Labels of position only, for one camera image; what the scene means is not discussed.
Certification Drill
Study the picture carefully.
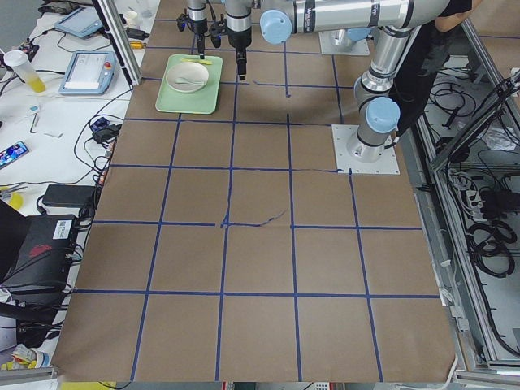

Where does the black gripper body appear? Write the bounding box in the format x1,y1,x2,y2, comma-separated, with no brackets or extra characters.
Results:
191,19,206,37
227,28,252,53

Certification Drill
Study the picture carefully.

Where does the yellow plastic fork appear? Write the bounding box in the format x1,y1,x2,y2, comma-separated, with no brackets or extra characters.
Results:
180,58,213,65

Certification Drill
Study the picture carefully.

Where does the round white plate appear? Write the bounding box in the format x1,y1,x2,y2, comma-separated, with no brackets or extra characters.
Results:
166,62,210,93

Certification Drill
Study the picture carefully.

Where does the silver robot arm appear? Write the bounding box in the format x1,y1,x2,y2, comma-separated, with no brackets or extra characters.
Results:
224,0,448,163
187,0,209,60

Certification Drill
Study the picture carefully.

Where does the light green tray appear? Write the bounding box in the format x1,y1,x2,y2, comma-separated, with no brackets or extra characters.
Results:
155,54,223,115

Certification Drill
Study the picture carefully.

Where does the white paper cup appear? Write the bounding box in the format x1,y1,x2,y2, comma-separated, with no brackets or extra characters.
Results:
123,10,140,29

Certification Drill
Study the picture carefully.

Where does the blue teach pendant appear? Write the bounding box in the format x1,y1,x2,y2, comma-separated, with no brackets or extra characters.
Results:
54,6,103,39
58,51,117,95

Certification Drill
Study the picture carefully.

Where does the bottle of yellow liquid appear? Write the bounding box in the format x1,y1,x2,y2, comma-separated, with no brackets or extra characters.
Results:
3,50,46,93

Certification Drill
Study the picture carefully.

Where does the person in black clothes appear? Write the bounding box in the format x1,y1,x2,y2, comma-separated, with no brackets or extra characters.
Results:
389,0,481,137

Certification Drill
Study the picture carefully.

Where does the black power adapter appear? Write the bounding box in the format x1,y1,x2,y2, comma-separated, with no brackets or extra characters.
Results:
41,184,94,208

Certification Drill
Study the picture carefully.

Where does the smartphone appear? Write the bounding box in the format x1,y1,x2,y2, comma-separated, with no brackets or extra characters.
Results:
0,141,29,169

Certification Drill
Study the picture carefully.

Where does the black computer box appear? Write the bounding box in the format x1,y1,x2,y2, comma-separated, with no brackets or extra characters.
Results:
1,214,79,324

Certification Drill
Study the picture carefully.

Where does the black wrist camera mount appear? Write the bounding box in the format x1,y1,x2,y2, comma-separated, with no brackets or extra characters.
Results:
209,19,227,49
176,13,189,32

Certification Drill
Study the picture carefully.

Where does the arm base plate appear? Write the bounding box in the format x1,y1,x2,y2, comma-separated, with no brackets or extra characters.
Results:
319,28,371,56
331,124,400,175

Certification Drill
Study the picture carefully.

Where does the aluminium frame post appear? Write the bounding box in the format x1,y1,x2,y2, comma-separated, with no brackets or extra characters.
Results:
92,0,141,86

